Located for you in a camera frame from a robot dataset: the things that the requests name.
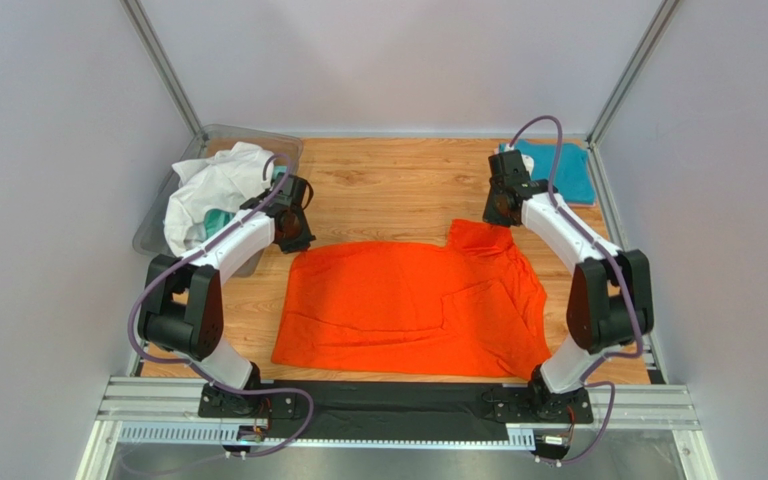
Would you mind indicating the orange t-shirt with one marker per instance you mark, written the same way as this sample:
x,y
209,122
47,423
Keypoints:
x,y
471,307

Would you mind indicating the folded blue t-shirt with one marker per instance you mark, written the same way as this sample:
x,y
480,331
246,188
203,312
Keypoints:
x,y
572,179

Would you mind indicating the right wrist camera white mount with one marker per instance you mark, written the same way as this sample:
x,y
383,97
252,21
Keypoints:
x,y
529,163

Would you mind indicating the teal green t-shirt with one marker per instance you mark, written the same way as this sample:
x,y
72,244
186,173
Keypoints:
x,y
234,192

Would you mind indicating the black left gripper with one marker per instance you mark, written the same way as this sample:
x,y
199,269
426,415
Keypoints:
x,y
302,242

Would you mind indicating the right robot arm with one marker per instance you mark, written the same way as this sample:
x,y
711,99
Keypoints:
x,y
609,308

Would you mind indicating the aluminium frame rail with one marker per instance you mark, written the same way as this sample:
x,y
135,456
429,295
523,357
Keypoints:
x,y
164,410

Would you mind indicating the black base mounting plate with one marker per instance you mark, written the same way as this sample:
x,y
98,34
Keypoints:
x,y
341,410

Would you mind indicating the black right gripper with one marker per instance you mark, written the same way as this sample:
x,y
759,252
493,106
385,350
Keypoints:
x,y
494,217

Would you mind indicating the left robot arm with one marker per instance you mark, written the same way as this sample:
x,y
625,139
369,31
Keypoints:
x,y
181,308

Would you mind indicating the white t-shirt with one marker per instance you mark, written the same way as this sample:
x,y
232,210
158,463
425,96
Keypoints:
x,y
183,221

